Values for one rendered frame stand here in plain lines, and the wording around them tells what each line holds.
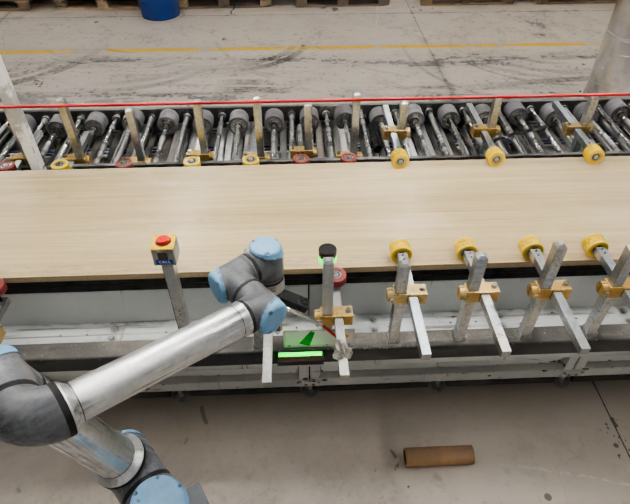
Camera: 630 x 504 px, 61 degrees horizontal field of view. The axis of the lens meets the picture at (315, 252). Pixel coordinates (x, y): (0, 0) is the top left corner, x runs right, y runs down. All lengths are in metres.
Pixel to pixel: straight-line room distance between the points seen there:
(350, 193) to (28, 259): 1.32
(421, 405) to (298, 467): 0.67
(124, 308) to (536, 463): 1.91
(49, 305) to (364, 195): 1.36
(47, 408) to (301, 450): 1.62
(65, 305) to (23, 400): 1.20
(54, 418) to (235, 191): 1.50
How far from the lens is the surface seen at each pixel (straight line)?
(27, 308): 2.40
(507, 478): 2.67
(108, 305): 2.28
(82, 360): 2.17
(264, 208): 2.30
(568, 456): 2.82
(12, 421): 1.17
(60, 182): 2.70
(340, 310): 1.91
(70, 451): 1.47
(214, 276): 1.40
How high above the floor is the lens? 2.31
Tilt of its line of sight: 43 degrees down
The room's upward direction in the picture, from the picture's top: straight up
